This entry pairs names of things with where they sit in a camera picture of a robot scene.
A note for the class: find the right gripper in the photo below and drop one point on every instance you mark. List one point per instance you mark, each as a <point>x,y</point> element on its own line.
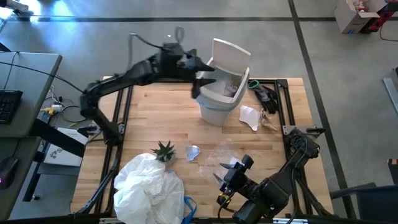
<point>235,180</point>

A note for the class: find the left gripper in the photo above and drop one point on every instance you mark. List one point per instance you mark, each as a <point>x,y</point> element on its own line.
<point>175,62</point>

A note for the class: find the clear printed plastic bag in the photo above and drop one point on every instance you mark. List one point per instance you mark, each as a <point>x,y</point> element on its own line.
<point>224,158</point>

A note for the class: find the blue plastic bin liner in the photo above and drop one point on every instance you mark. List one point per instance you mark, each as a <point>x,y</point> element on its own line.
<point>206,101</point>

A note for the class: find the white swing bin lid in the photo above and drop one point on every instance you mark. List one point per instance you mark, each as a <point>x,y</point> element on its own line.
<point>231,56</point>

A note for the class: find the white plastic trash bin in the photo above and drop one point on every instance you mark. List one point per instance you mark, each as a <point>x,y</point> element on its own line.
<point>214,116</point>

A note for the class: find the succulent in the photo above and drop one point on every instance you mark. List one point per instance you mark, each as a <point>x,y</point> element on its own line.
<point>163,152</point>

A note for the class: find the large white plastic bag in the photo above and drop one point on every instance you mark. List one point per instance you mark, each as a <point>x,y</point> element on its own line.
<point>149,193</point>

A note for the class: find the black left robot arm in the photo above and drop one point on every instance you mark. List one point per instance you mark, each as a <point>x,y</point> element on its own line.
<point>118,81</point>

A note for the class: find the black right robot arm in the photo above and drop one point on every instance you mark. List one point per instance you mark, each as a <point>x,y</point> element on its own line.
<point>280,180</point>

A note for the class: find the torn white paper piece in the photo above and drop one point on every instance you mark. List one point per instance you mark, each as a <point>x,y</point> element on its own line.
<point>249,117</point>

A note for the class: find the black glove with green cuff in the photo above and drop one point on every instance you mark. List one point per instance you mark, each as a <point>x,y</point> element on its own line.
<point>265,96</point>

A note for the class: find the crumpled tan clear wrapper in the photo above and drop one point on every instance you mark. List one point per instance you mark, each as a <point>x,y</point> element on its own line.
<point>269,121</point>

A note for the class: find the dark blue chair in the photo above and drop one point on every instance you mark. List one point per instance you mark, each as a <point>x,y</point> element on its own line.
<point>373,202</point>

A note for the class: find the open cardboard box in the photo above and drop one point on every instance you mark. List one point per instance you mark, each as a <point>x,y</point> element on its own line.
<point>351,18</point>

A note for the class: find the white printed box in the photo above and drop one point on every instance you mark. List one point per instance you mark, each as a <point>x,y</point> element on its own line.
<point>65,152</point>

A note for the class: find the grey desk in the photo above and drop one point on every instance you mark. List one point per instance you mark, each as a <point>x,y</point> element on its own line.
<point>31,77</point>
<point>28,155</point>

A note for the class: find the grey metal bar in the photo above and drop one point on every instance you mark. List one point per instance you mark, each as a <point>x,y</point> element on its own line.
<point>391,93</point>

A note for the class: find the red and black equipment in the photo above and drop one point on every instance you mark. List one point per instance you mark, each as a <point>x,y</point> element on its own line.
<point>382,18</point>

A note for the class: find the person's shoe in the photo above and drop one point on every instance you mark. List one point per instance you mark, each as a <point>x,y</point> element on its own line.
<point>18,7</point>

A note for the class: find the black keyboard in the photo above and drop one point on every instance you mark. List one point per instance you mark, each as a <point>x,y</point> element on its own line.
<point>9,105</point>

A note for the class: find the black computer mouse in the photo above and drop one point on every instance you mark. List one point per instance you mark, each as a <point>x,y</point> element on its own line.
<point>7,171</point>

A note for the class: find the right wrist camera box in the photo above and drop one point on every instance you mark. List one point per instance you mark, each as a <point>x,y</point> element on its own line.
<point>247,161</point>

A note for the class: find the black aluminium table frame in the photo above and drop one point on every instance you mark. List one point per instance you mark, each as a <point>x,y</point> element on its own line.
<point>149,81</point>

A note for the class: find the silver corner bracket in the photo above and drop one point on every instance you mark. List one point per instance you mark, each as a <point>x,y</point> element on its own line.
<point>303,129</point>

